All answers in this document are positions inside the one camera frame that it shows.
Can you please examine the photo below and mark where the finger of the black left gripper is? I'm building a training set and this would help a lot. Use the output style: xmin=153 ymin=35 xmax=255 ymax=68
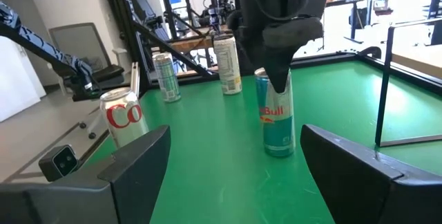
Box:
xmin=262 ymin=16 xmax=325 ymax=94
xmin=226 ymin=8 xmax=267 ymax=47

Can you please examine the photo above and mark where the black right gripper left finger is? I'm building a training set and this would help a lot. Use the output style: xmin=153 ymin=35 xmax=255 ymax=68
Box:
xmin=0 ymin=124 xmax=172 ymax=224

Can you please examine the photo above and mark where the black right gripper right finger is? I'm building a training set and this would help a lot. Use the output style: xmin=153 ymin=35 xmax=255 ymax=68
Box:
xmin=300 ymin=124 xmax=442 ymax=224

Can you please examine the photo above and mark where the white Celsius can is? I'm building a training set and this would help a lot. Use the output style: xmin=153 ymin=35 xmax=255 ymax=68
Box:
xmin=213 ymin=34 xmax=243 ymax=95

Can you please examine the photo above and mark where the blue silver Red Bull can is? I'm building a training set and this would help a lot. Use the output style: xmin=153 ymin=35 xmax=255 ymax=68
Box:
xmin=254 ymin=67 xmax=297 ymax=158
xmin=152 ymin=51 xmax=182 ymax=103

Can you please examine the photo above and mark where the silver Diet Coke can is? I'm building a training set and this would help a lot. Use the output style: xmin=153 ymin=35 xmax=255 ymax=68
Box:
xmin=99 ymin=86 xmax=150 ymax=149

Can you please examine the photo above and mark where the black-framed wooden shelf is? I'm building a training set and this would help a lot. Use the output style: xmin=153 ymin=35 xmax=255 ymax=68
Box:
xmin=374 ymin=17 xmax=442 ymax=148

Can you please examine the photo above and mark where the wooden workbench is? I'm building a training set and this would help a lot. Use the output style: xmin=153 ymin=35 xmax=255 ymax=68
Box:
xmin=169 ymin=26 xmax=236 ymax=54

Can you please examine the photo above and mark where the black desk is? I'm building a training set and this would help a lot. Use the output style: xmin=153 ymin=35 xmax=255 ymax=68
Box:
xmin=324 ymin=0 xmax=372 ymax=44

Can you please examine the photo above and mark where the black computer box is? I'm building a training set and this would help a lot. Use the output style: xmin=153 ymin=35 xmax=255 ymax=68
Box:
xmin=348 ymin=8 xmax=369 ymax=30

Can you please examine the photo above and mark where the black flat panel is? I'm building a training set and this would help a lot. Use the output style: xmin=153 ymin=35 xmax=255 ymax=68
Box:
xmin=126 ymin=0 xmax=164 ymax=41

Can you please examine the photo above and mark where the white upright strip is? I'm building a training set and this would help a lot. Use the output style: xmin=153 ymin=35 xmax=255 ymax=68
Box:
xmin=130 ymin=61 xmax=140 ymax=106

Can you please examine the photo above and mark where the white board panel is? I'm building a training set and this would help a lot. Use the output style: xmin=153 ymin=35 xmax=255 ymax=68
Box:
xmin=0 ymin=33 xmax=47 ymax=123

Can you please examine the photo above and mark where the grey office chair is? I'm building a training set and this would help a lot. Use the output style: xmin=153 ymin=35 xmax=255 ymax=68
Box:
xmin=48 ymin=22 xmax=126 ymax=140

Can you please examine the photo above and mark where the black table edge rail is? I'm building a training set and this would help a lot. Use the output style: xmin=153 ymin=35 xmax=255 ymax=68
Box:
xmin=140 ymin=51 xmax=442 ymax=97

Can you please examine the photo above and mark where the grey table-level camera box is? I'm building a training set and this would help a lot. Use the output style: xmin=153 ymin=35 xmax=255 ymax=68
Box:
xmin=37 ymin=144 xmax=79 ymax=183

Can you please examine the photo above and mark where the black curved bracket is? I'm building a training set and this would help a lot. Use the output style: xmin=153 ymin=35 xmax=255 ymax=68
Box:
xmin=357 ymin=46 xmax=383 ymax=61

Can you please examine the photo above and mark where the black metal rig frame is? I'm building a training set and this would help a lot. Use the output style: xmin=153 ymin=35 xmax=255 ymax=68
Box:
xmin=102 ymin=0 xmax=215 ymax=93

